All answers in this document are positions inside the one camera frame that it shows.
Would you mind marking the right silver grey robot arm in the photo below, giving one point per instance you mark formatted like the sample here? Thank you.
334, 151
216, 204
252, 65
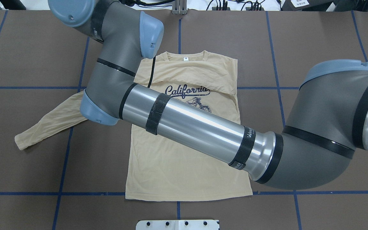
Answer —
328, 122

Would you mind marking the white camera stand pillar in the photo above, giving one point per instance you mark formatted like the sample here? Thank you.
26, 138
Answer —
192, 224

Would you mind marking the aluminium frame post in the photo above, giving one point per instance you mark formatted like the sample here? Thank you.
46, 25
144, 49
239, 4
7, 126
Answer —
179, 7

